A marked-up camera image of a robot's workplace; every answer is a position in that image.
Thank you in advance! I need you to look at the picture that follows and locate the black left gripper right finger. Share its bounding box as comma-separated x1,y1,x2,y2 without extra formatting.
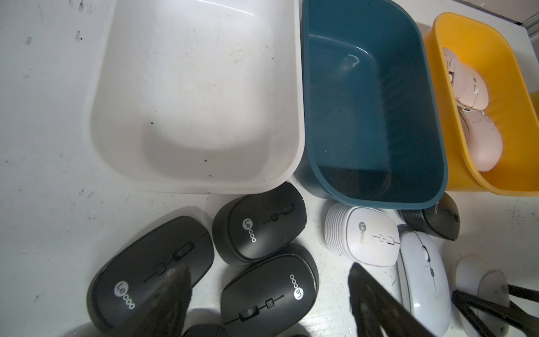
348,263,432,336

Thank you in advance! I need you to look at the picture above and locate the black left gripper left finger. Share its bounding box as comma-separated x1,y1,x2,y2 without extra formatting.
107,265,192,336

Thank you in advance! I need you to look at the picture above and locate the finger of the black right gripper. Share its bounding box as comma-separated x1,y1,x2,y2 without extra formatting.
508,284,539,303
451,290,538,336

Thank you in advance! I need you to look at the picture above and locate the white mouse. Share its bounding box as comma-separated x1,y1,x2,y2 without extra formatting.
454,254,510,336
324,203,400,267
397,231,451,336

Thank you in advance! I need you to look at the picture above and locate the pink mouse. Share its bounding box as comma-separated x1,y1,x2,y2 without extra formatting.
443,48,489,110
459,108,503,172

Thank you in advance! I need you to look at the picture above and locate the teal storage box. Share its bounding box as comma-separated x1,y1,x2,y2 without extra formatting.
296,1,448,209

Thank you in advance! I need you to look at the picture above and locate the yellow storage box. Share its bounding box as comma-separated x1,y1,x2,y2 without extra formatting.
423,12,538,197

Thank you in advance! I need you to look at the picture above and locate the white storage box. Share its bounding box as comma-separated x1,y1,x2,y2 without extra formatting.
88,1,305,195

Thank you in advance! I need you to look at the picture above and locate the black mouse middle left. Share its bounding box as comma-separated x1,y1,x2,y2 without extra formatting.
182,324,228,337

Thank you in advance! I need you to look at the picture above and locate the white mouse top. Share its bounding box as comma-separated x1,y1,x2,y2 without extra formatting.
324,203,400,267

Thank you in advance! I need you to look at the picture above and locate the black mouse centre upper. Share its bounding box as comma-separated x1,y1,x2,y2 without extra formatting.
220,243,319,336

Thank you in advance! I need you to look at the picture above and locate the black mouse near boxes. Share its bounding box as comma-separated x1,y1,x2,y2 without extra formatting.
398,193,460,241

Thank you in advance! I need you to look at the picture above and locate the black mouse top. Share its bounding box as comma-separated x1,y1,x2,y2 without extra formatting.
212,182,307,265

